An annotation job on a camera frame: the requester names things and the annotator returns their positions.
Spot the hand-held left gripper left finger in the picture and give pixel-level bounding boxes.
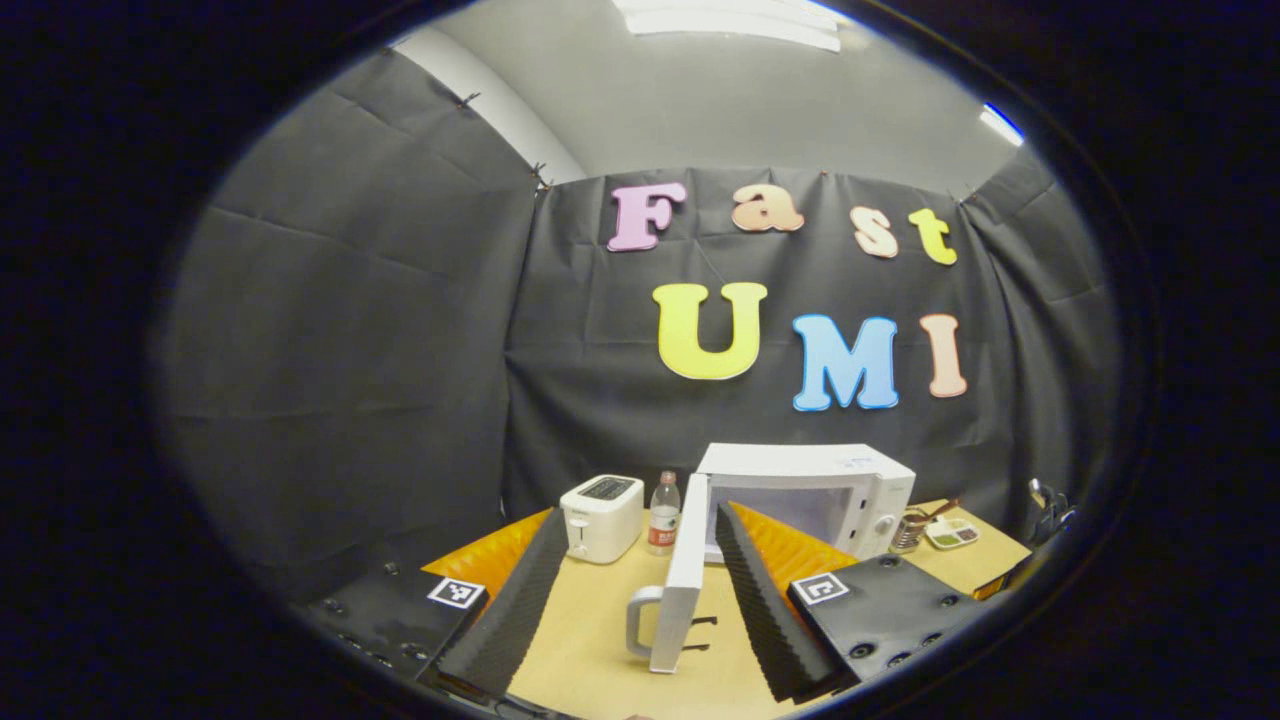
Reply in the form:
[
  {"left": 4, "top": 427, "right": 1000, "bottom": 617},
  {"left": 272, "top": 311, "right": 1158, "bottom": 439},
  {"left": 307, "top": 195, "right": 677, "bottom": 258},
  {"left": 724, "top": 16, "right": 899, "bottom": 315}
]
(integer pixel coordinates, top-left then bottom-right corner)
[{"left": 290, "top": 507, "right": 571, "bottom": 701}]

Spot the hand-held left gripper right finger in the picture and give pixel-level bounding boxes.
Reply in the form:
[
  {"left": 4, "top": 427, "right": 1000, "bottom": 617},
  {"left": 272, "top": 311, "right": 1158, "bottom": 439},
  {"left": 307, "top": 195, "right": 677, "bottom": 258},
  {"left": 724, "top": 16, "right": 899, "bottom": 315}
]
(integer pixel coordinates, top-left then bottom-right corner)
[{"left": 714, "top": 500, "right": 986, "bottom": 704}]

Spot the white microwave oven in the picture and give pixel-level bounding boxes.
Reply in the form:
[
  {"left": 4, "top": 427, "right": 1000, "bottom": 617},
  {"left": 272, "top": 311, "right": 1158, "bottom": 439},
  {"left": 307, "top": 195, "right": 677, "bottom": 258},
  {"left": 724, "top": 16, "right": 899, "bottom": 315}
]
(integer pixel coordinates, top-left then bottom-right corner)
[{"left": 626, "top": 443, "right": 917, "bottom": 675}]

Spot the white toaster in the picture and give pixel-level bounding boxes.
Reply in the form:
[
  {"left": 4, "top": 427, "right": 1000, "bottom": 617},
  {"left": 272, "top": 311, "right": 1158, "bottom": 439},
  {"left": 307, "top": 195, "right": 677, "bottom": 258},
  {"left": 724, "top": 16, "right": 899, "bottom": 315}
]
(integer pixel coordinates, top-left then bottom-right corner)
[{"left": 559, "top": 474, "right": 646, "bottom": 565}]

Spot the clear plastic water bottle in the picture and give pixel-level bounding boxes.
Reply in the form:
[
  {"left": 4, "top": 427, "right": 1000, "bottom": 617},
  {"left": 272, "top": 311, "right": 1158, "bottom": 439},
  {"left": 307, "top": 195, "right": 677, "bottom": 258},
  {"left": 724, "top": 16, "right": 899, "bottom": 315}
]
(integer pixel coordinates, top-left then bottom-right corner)
[{"left": 647, "top": 470, "right": 682, "bottom": 557}]

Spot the white divided grain dish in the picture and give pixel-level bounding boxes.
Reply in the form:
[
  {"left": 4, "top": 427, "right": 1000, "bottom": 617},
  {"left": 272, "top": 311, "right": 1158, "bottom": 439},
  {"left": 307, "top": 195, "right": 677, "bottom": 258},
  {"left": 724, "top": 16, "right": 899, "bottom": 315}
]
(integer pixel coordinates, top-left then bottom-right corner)
[{"left": 925, "top": 517, "right": 982, "bottom": 551}]

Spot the black backdrop cloth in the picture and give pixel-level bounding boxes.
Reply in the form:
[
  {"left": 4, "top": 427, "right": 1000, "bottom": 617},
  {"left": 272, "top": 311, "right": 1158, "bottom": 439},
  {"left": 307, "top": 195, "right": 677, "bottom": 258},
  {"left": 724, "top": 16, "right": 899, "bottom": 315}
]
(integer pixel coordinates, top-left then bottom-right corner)
[{"left": 155, "top": 45, "right": 1121, "bottom": 601}]

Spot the small ceiling light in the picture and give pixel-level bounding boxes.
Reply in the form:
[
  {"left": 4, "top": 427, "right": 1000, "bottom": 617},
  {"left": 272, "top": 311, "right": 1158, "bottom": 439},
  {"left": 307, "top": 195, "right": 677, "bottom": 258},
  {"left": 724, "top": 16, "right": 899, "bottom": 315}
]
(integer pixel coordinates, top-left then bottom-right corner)
[{"left": 980, "top": 102, "right": 1026, "bottom": 147}]

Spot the long ceiling light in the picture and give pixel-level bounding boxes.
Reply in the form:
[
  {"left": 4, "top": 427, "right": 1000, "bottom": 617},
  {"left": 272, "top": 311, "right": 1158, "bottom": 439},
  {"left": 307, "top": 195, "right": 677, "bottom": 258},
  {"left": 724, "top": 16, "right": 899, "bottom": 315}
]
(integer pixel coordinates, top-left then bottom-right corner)
[{"left": 612, "top": 0, "right": 843, "bottom": 53}]

